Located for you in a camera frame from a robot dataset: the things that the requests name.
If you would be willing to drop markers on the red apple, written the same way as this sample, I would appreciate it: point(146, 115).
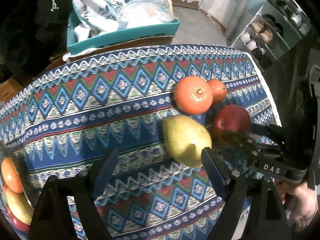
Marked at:
point(230, 120)
point(17, 226)

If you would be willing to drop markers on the person's right hand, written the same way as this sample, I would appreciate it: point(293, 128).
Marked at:
point(302, 205)

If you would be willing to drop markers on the patterned blue tablecloth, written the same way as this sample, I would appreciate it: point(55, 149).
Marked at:
point(100, 105)

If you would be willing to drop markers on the white door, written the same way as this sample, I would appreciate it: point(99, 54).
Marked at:
point(225, 5)

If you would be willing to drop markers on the teal cardboard box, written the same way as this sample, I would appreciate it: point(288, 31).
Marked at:
point(125, 37)

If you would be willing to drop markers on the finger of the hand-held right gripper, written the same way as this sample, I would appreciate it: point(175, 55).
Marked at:
point(242, 143)
point(270, 133)

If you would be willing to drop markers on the shoe rack with shoes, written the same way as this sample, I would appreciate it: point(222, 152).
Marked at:
point(265, 33)

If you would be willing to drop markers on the large orange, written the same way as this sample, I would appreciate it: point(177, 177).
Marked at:
point(11, 175)
point(192, 96)

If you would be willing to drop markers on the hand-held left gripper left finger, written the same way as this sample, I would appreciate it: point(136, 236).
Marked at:
point(107, 170)

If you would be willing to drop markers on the clear plastic bag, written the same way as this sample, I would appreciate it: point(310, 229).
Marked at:
point(147, 12)

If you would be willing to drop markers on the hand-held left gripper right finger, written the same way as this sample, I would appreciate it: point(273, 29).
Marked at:
point(212, 172)

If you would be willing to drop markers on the brown cardboard box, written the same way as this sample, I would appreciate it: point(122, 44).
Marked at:
point(150, 41)

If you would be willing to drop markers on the white printed rice bag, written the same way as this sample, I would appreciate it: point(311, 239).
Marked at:
point(100, 7)

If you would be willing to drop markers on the black hooded coat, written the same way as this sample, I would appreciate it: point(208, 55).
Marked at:
point(30, 30)

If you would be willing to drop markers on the grey shoe rack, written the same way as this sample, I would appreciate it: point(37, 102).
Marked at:
point(272, 13)

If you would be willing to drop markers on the yellow-green pear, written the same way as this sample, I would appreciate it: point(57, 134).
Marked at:
point(18, 207)
point(185, 140)

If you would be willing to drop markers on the small tangerine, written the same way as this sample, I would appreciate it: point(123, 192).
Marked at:
point(218, 91)

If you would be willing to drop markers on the green glass bowl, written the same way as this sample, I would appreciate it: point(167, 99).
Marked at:
point(5, 150)

